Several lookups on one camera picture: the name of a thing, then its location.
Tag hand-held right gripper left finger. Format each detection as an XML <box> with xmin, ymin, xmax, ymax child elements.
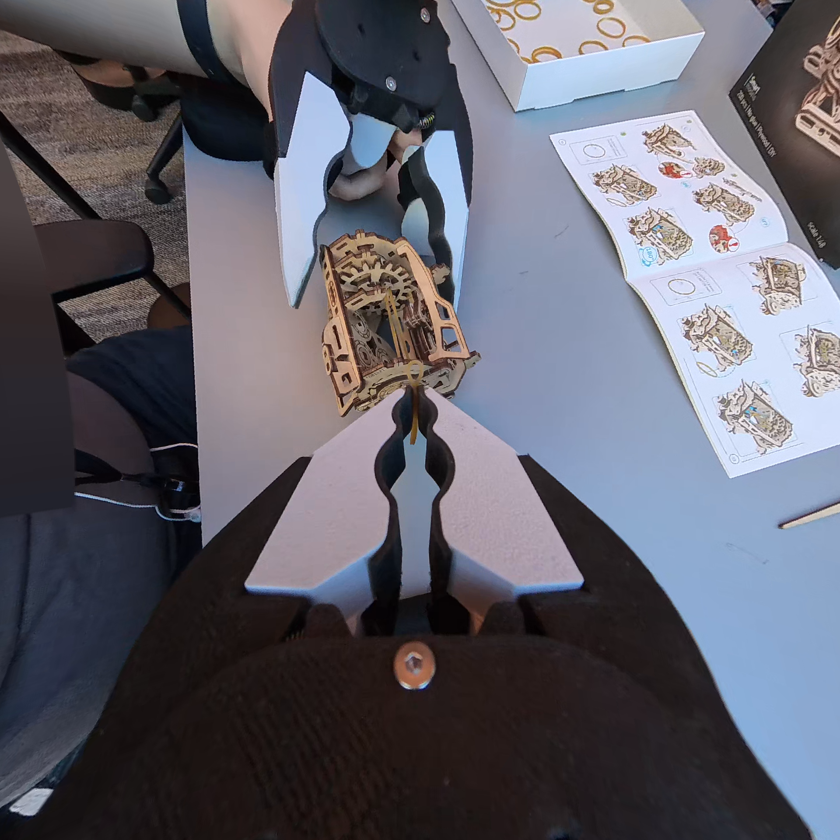
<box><xmin>244</xmin><ymin>387</ymin><xmax>404</xmax><ymax>636</ymax></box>

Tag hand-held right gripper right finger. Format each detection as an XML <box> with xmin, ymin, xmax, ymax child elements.
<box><xmin>423</xmin><ymin>387</ymin><xmax>586</xmax><ymax>636</ymax></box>

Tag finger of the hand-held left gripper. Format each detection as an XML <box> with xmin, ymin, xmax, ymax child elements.
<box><xmin>273</xmin><ymin>71</ymin><xmax>347</xmax><ymax>311</ymax></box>
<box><xmin>395</xmin><ymin>130</ymin><xmax>472</xmax><ymax>311</ymax></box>

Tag thin yellow elastic loop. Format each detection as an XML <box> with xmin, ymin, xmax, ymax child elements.
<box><xmin>403</xmin><ymin>360</ymin><xmax>427</xmax><ymax>447</ymax></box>

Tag wooden mechanical model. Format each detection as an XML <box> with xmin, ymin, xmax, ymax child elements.
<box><xmin>319</xmin><ymin>230</ymin><xmax>481</xmax><ymax>419</ymax></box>

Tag person's left forearm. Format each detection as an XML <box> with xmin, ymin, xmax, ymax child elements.
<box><xmin>0</xmin><ymin>0</ymin><xmax>293</xmax><ymax>106</ymax></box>

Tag black model packaging box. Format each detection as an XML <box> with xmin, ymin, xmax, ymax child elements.
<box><xmin>728</xmin><ymin>0</ymin><xmax>840</xmax><ymax>270</ymax></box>

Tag person's left hand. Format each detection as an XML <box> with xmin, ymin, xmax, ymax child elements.
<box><xmin>327</xmin><ymin>130</ymin><xmax>424</xmax><ymax>203</ymax></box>

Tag black office chair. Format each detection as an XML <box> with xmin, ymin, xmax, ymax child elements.
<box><xmin>66</xmin><ymin>56</ymin><xmax>270</xmax><ymax>204</ymax></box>

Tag white cardboard box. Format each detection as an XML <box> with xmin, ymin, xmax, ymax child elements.
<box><xmin>449</xmin><ymin>0</ymin><xmax>706</xmax><ymax>112</ymax></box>

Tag dark cloth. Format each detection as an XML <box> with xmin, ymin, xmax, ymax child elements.
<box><xmin>66</xmin><ymin>327</ymin><xmax>199</xmax><ymax>460</ymax></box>

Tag person's grey trousers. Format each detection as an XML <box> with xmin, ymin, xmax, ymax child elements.
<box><xmin>0</xmin><ymin>505</ymin><xmax>204</xmax><ymax>815</ymax></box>

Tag illustrated instruction booklet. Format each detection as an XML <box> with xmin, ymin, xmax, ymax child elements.
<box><xmin>550</xmin><ymin>110</ymin><xmax>840</xmax><ymax>479</ymax></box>

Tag thin wooden stick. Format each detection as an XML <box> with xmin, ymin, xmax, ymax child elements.
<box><xmin>779</xmin><ymin>502</ymin><xmax>840</xmax><ymax>530</ymax></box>

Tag white cable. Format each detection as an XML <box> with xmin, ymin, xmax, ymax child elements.
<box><xmin>75</xmin><ymin>443</ymin><xmax>201</xmax><ymax>522</ymax></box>

